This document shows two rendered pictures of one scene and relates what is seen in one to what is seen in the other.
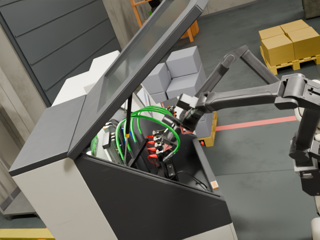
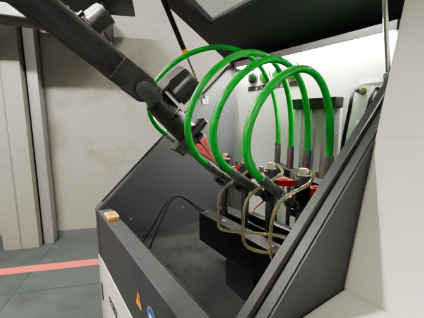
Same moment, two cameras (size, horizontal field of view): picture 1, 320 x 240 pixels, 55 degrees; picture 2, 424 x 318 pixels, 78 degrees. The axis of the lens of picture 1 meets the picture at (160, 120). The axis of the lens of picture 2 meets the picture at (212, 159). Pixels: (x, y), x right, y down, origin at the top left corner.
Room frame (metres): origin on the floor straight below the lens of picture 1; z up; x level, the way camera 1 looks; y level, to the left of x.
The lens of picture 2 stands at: (2.03, -0.36, 1.24)
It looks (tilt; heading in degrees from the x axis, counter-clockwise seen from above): 9 degrees down; 142
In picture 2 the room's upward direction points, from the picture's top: straight up
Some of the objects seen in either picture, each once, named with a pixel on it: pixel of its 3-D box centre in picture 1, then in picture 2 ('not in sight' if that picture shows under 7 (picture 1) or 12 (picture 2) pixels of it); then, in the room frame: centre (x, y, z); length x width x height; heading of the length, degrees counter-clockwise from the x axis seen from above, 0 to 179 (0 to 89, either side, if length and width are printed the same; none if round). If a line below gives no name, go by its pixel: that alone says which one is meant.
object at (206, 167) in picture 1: (208, 173); (139, 282); (1.50, -0.16, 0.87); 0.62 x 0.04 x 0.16; 177
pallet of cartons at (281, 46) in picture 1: (286, 45); not in sight; (4.72, -2.41, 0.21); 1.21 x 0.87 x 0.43; 156
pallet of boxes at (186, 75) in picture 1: (165, 102); not in sight; (3.58, -0.14, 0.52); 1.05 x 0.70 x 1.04; 67
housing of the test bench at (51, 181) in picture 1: (111, 188); not in sight; (1.89, 0.52, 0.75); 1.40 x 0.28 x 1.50; 177
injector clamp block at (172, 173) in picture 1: (167, 170); (255, 258); (1.63, 0.07, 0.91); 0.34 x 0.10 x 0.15; 177
